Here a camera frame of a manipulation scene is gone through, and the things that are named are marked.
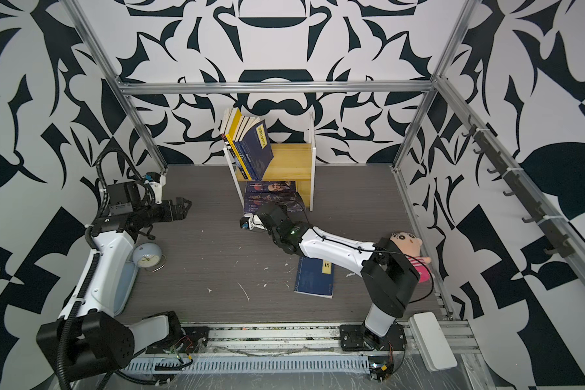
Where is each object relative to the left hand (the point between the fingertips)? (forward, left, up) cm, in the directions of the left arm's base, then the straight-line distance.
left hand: (173, 200), depth 80 cm
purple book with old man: (+16, -30, -14) cm, 37 cm away
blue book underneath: (-19, -46, -20) cm, 54 cm away
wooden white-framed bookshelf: (+20, -39, -4) cm, 44 cm away
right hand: (+2, -33, -2) cm, 34 cm away
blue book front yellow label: (+10, -23, +12) cm, 28 cm away
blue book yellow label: (+15, -28, +7) cm, 32 cm away
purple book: (+3, -39, -6) cm, 39 cm away
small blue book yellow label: (+15, -27, +8) cm, 32 cm away
